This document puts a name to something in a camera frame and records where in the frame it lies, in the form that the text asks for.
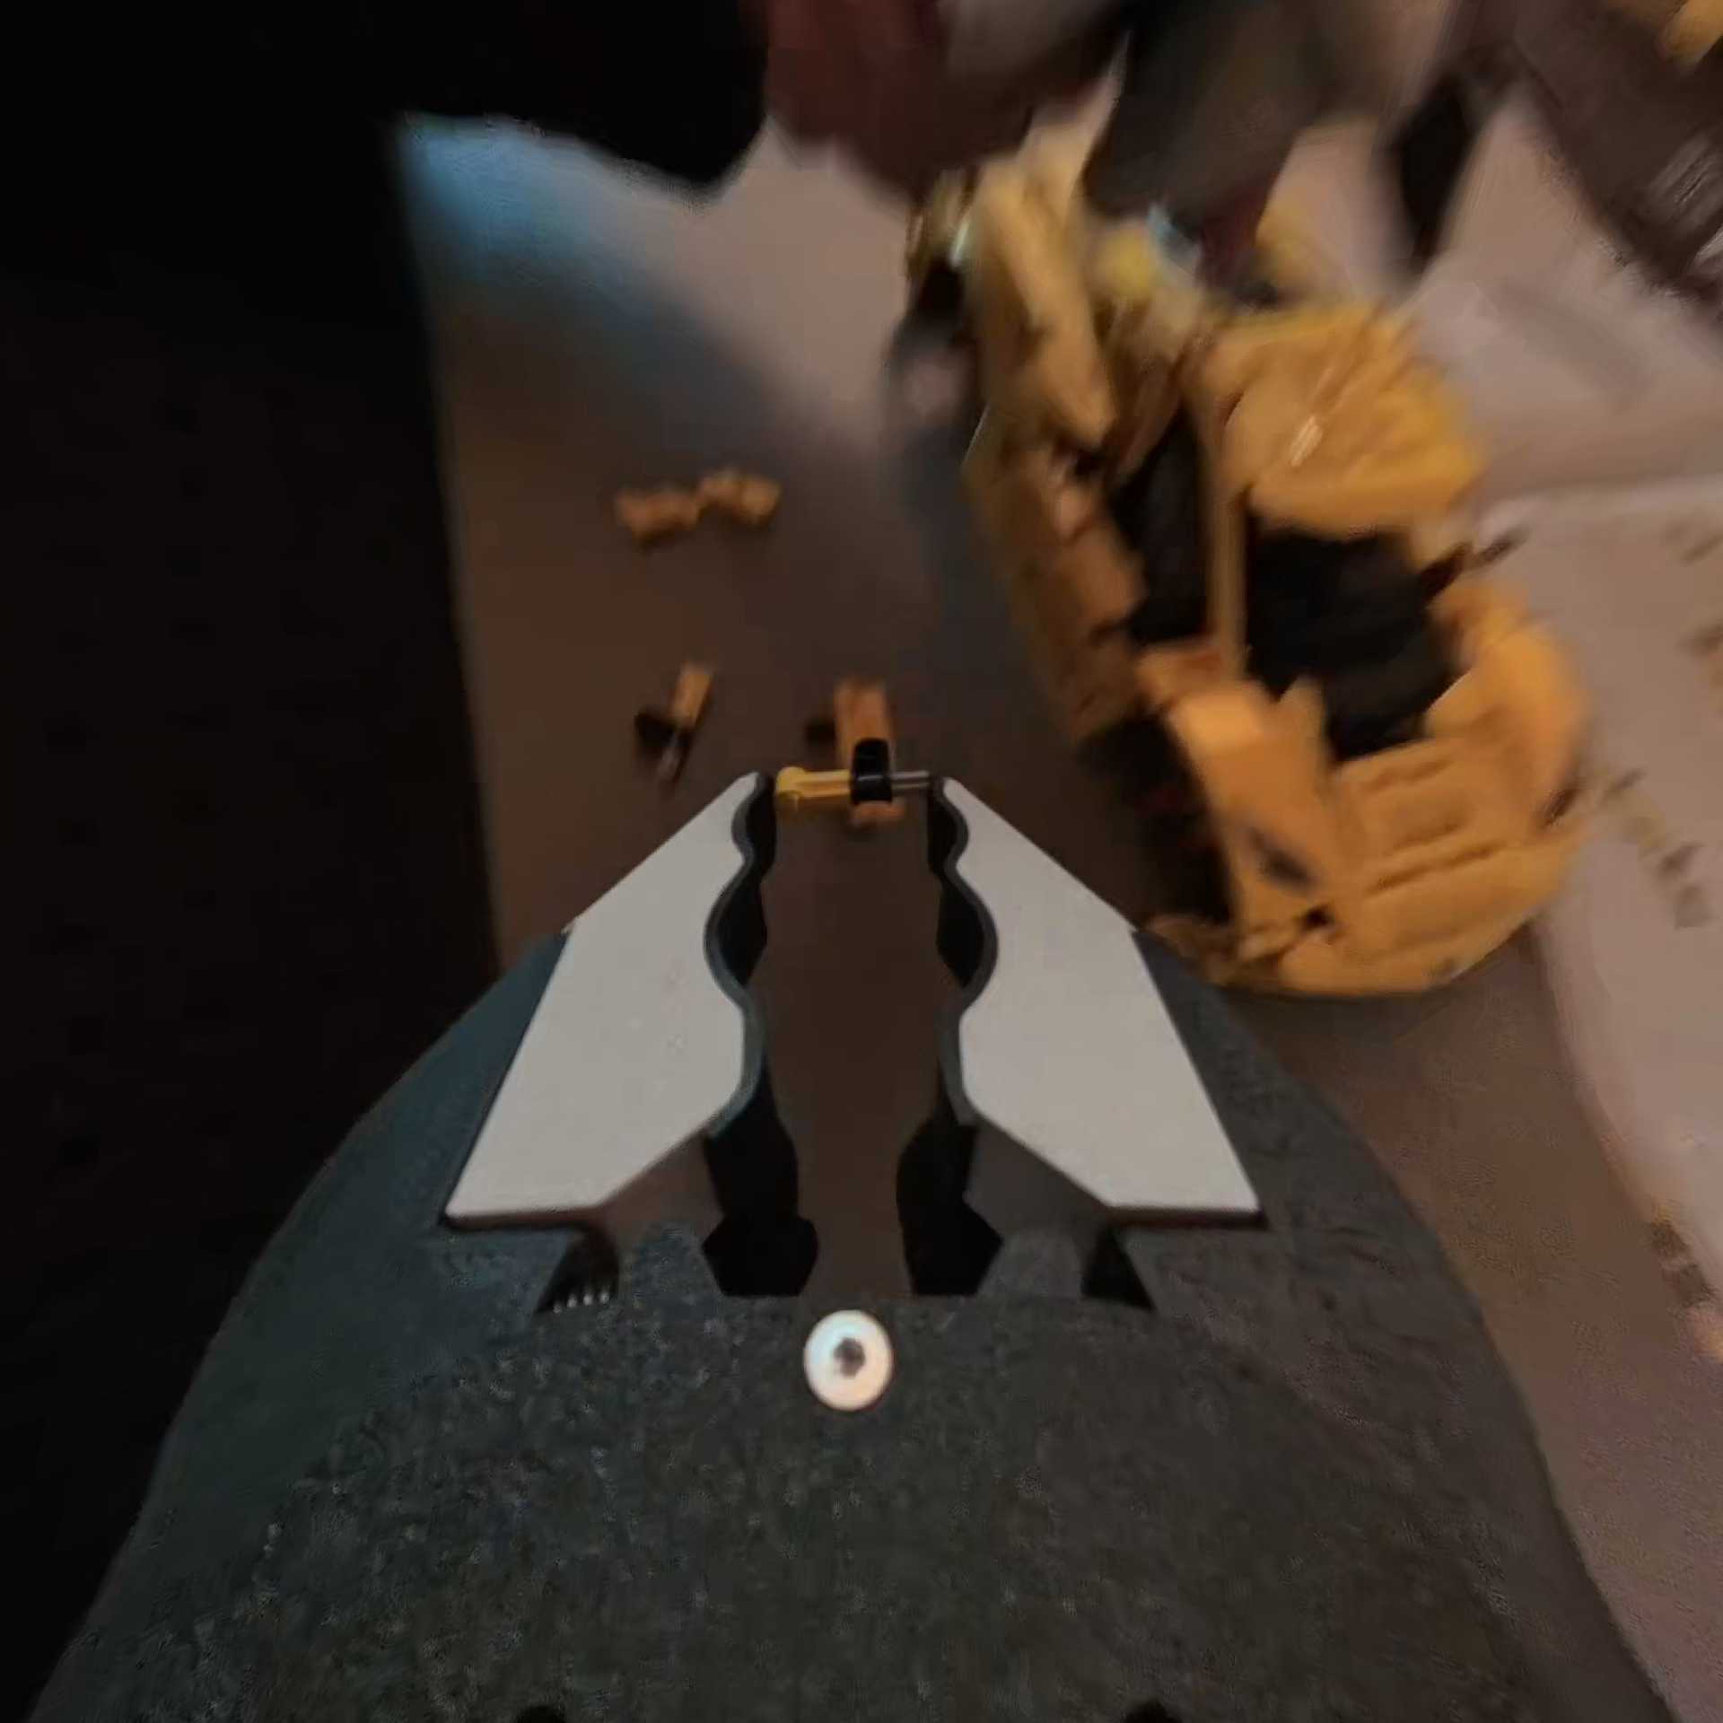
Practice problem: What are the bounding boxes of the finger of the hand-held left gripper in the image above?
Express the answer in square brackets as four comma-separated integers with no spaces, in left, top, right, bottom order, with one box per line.
[944,0,1350,258]

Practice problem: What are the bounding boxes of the open instruction booklet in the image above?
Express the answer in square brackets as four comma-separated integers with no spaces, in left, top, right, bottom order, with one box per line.
[1401,80,1723,1349]

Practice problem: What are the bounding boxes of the person's left hand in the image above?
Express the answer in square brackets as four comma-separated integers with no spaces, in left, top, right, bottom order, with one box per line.
[761,0,972,163]

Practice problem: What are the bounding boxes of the grey desk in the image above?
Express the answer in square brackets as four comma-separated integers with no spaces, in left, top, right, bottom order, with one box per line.
[391,108,1723,1723]

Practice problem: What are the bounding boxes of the yellow brick toy car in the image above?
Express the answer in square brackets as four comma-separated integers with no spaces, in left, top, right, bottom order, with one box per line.
[883,134,1598,998]

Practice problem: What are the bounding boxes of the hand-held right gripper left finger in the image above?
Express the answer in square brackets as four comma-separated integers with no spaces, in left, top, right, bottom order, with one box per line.
[446,774,777,1228]

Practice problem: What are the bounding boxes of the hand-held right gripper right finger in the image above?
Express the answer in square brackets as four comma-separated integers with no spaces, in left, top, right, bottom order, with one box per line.
[930,776,1265,1230]

